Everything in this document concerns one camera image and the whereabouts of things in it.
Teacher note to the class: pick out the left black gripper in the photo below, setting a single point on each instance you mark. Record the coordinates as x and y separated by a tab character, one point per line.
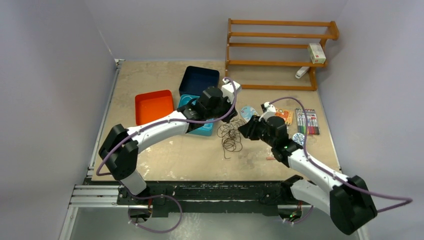
227	118

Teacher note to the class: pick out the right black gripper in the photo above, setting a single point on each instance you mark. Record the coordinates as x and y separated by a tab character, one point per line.
249	129

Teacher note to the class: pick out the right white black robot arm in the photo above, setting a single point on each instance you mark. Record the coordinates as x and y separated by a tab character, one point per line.
343	198

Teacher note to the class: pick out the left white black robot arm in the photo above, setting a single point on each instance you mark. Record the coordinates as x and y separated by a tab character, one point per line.
119	151

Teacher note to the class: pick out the blue blister pack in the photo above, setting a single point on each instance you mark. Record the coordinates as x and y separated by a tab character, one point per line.
247	112

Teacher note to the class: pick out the light blue plastic tray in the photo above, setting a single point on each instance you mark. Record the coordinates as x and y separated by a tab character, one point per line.
207	129

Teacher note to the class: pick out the dark blue plastic tray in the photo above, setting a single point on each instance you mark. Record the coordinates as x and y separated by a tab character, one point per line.
197	79

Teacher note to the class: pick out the orange card pack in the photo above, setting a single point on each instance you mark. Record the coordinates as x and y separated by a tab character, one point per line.
286	115

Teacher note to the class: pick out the coloured marker set pack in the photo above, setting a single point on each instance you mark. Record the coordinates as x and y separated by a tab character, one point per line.
307	123

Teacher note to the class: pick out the orange plastic tray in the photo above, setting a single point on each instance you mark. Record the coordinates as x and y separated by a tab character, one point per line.
152	106

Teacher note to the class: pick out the white stapler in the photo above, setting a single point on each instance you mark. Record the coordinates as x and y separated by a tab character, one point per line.
301	72

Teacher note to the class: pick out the white cardboard box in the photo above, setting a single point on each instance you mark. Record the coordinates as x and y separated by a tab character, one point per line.
316	53

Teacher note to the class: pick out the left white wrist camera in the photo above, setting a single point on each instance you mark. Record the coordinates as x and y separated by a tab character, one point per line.
230	89

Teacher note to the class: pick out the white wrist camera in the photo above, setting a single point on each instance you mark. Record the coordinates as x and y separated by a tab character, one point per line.
230	89
268	109

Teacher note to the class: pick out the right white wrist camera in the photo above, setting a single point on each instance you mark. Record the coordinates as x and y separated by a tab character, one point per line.
268	109

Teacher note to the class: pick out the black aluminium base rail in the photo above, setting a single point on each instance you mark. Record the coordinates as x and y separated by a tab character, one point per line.
269	198

